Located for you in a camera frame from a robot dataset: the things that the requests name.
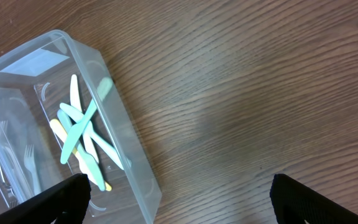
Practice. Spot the mint green plastic knife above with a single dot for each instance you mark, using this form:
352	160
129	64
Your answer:
77	129

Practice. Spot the clear right plastic container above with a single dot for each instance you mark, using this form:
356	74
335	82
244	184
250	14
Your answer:
34	79

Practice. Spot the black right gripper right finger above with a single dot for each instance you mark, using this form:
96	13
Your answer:
295	203

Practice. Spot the white plastic knife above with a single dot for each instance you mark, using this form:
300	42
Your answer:
76	103

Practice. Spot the yellow plastic knife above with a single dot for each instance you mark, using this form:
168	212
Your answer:
59	130

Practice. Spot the white rounded plastic fork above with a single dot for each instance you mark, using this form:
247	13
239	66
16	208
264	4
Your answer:
29	162

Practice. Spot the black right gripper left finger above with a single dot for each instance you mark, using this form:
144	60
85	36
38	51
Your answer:
64	203

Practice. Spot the light blue plastic knife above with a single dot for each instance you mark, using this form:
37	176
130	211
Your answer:
90	135

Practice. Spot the pale grey-blue plastic knife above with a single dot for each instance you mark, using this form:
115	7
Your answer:
67	124

